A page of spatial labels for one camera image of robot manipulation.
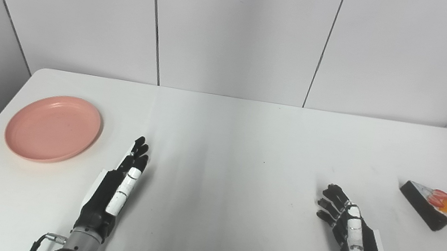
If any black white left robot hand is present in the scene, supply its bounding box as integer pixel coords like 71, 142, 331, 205
71, 127, 154, 247

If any chocolate cake slice with fruit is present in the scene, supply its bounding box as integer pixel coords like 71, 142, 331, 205
393, 178, 447, 234

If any pink round plate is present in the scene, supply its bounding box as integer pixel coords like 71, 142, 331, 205
1, 86, 107, 172

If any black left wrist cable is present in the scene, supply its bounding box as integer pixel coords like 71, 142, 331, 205
28, 229, 67, 251

